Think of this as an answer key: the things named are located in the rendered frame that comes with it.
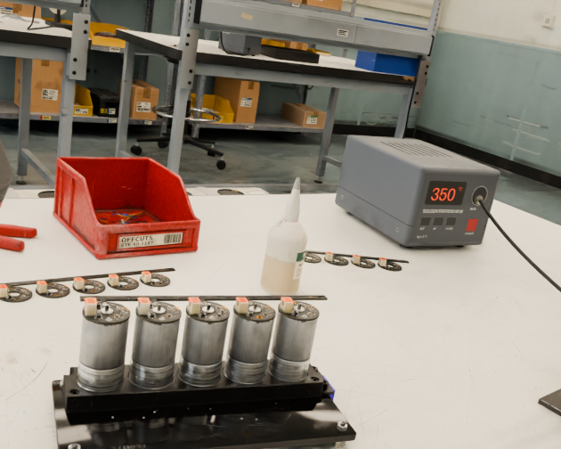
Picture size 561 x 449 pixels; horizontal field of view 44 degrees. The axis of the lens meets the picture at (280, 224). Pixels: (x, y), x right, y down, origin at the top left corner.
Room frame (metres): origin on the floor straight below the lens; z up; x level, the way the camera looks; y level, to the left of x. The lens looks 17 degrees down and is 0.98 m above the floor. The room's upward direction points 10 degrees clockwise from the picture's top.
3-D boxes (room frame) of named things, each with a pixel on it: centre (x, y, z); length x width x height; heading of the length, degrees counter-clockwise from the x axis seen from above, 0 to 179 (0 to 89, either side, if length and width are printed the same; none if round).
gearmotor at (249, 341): (0.36, 0.01, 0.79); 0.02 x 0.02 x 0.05
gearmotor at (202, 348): (0.35, 0.03, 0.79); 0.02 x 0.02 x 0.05
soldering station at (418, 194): (0.80, -0.15, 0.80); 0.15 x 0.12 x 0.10; 30
